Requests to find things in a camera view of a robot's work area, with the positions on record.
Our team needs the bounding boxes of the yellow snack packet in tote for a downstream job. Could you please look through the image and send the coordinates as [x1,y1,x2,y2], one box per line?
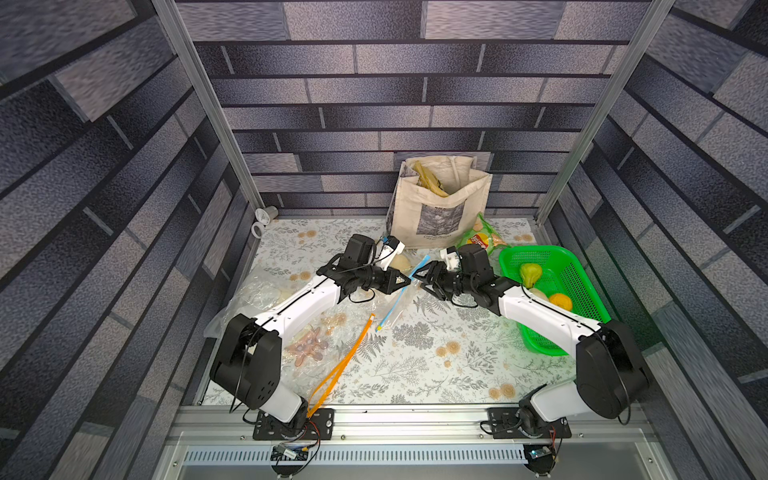
[412,161,449,198]

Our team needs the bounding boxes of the circuit board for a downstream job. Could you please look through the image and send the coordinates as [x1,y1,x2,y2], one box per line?
[523,445,557,476]
[270,444,316,464]

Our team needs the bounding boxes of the left aluminium frame post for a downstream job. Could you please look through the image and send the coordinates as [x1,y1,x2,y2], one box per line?
[151,0,265,208]

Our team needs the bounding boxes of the pale pear with stem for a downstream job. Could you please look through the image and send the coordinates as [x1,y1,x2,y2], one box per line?
[389,254,413,274]

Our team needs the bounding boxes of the green chips bag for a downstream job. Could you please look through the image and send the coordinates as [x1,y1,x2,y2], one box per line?
[456,214,508,255]

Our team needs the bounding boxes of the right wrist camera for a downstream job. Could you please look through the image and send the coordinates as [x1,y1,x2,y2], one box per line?
[439,246,461,272]

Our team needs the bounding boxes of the right circuit board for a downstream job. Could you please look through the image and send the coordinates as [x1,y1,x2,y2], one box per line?
[523,445,557,476]

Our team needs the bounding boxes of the white cup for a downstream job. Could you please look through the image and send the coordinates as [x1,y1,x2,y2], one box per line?
[251,206,278,240]

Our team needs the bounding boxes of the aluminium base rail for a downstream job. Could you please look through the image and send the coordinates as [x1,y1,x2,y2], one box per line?
[156,404,661,479]

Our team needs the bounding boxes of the clear bag of buns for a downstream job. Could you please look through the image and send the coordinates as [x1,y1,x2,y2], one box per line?
[374,249,432,333]

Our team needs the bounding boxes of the green plastic basket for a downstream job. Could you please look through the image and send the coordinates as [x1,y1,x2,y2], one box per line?
[483,245,616,370]

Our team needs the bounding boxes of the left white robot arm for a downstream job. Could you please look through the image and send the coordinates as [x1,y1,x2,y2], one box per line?
[210,234,410,430]

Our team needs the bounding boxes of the green fruit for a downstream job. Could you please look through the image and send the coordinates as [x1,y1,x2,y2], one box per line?
[519,263,543,289]

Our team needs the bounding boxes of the yellow pear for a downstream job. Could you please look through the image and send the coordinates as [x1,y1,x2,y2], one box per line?
[549,293,573,311]

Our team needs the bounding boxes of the aluminium frame post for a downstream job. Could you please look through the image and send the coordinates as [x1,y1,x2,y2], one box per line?
[535,0,675,227]
[151,0,265,208]

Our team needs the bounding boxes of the beige round fruit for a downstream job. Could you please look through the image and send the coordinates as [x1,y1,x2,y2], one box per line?
[528,288,549,302]

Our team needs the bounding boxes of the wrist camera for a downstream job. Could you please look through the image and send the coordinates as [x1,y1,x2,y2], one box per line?
[375,236,405,270]
[439,246,461,272]

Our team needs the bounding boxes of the beige canvas tote bag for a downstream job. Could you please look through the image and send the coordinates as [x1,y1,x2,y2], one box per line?
[386,155,492,249]

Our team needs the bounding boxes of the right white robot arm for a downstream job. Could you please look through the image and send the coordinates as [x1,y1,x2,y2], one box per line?
[413,244,652,438]

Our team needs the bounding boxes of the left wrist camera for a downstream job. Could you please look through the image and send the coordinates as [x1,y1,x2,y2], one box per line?
[375,236,405,270]

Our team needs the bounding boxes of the right aluminium frame post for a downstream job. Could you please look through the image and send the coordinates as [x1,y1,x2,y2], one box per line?
[535,0,675,227]

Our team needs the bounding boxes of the left circuit board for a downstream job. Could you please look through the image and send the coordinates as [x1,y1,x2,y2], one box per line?
[270,444,316,464]

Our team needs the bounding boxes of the clear orange zip-top bag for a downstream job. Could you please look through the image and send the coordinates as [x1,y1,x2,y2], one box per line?
[210,275,347,424]

